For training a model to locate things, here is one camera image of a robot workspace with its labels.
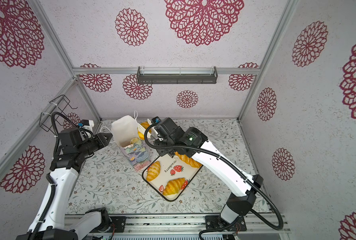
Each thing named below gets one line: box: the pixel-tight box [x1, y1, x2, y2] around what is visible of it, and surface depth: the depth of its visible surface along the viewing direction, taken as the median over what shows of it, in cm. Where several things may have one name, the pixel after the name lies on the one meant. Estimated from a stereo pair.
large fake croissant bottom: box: [162, 177, 186, 196], surface depth 84 cm
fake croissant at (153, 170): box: [146, 161, 161, 181], surface depth 90 cm
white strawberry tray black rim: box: [142, 155, 203, 202], surface depth 93 cm
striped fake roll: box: [130, 137, 139, 144], surface depth 99 cm
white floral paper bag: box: [111, 110, 151, 172], surface depth 87 cm
